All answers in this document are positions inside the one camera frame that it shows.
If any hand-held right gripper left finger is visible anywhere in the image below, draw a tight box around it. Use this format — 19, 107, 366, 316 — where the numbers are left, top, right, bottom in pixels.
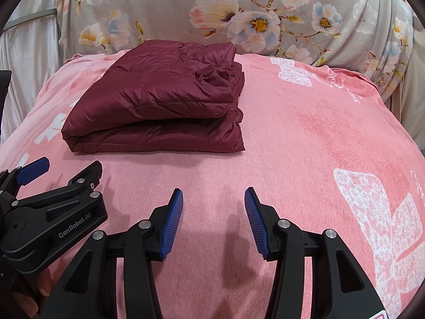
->
40, 188, 184, 319

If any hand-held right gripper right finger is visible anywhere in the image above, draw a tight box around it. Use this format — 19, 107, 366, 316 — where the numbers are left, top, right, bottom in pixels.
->
244, 187, 382, 319

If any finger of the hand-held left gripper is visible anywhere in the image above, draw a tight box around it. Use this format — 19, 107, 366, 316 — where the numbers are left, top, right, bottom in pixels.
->
0, 157, 51, 195
50, 160, 104, 200

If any maroon quilted jacket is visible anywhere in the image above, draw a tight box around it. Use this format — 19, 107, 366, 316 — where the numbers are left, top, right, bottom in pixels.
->
61, 39, 247, 154

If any person's left hand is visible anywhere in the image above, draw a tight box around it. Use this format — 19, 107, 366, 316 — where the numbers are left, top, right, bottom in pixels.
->
10, 266, 57, 319

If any pink printed blanket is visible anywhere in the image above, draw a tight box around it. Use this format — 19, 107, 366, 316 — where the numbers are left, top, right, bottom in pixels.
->
0, 49, 425, 319

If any white satin cloth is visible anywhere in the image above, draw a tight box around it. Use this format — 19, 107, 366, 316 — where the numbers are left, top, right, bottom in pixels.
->
0, 0, 69, 140

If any grey bar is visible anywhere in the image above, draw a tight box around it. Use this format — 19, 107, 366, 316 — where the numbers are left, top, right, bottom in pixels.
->
5, 9, 58, 30

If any grey floral cloth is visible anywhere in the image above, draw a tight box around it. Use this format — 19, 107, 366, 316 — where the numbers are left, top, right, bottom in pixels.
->
56, 0, 416, 104

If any beige cloth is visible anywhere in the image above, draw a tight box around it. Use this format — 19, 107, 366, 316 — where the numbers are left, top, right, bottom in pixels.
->
387, 13, 425, 142

